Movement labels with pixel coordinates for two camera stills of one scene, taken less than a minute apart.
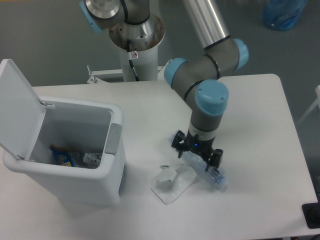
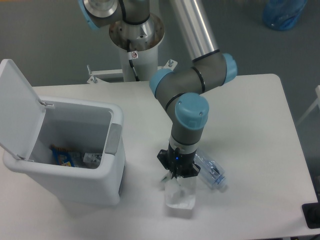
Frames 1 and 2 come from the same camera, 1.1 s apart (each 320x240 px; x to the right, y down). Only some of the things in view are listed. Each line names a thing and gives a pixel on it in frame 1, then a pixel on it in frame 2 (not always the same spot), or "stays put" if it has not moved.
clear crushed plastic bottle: (214, 176) stays put
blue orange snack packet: (64, 157) stays put
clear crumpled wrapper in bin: (92, 160) stays put
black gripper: (199, 147) to (180, 164)
